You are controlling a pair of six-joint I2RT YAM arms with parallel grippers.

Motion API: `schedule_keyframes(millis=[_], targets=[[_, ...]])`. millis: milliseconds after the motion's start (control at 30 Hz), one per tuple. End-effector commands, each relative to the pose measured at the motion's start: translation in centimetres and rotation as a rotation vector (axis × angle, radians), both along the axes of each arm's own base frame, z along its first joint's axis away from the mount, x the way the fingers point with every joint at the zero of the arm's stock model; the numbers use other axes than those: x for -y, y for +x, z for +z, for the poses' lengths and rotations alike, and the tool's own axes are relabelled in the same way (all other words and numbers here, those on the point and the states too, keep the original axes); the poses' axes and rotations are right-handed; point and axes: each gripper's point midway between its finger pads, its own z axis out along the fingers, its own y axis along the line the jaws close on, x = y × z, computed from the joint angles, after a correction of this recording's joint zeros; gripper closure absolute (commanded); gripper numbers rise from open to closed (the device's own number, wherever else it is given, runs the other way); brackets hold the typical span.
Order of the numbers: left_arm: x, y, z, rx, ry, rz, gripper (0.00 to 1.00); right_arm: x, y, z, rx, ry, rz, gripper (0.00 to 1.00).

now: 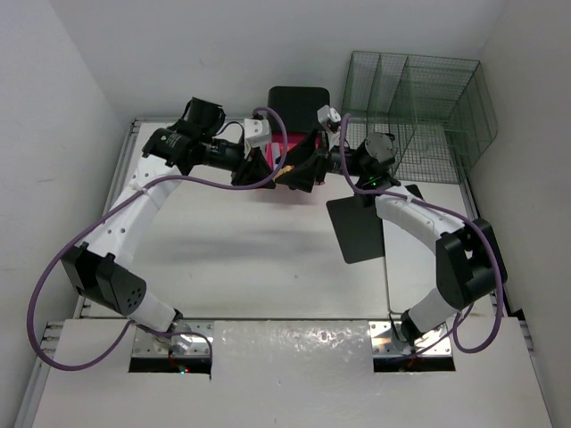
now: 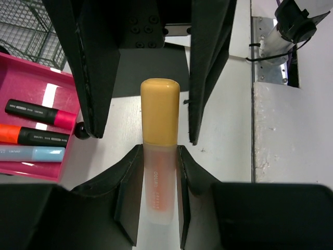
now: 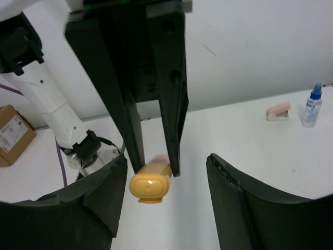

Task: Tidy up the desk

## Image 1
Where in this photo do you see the pale orange highlighter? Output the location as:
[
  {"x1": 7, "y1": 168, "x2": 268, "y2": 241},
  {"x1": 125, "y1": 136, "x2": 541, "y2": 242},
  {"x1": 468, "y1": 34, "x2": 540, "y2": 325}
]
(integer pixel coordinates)
[{"x1": 275, "y1": 165, "x2": 294, "y2": 178}]

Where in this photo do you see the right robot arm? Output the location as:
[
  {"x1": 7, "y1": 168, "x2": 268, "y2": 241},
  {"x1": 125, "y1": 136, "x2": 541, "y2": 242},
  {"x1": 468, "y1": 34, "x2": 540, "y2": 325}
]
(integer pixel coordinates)
[{"x1": 325, "y1": 133, "x2": 508, "y2": 346}]

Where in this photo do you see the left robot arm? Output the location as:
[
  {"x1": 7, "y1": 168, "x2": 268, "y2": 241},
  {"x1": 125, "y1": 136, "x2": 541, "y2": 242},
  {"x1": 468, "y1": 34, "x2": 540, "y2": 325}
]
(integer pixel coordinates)
[{"x1": 61, "y1": 98, "x2": 286, "y2": 335}]

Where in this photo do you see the black drawer cabinet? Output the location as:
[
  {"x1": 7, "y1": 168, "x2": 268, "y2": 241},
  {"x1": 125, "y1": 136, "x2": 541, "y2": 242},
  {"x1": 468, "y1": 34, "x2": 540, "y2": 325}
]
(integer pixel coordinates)
[{"x1": 267, "y1": 86, "x2": 330, "y2": 134}]

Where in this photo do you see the black clipboard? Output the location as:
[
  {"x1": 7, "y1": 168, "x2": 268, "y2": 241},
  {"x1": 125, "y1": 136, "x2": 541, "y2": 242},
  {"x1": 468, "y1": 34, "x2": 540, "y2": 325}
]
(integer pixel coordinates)
[{"x1": 326, "y1": 193, "x2": 401, "y2": 264}]

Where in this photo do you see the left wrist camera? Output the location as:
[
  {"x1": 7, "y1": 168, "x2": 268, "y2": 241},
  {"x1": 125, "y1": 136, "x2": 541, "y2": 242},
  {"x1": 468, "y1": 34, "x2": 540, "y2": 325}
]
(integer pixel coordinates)
[{"x1": 244, "y1": 119, "x2": 272, "y2": 149}]

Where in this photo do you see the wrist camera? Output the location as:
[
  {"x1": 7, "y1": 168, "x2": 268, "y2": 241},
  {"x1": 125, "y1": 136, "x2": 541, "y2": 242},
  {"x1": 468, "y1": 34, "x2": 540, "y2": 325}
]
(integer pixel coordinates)
[
  {"x1": 244, "y1": 119, "x2": 272, "y2": 149},
  {"x1": 317, "y1": 105, "x2": 342, "y2": 134}
]

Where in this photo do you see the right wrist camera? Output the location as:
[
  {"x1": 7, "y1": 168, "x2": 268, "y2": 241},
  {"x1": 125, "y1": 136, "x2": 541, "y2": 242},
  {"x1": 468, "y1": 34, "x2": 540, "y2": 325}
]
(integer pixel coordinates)
[{"x1": 317, "y1": 105, "x2": 342, "y2": 134}]

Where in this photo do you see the green wire mesh organizer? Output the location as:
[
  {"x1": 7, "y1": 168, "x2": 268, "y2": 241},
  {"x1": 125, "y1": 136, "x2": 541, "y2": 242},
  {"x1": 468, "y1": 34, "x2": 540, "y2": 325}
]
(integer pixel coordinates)
[{"x1": 342, "y1": 51, "x2": 498, "y2": 184}]

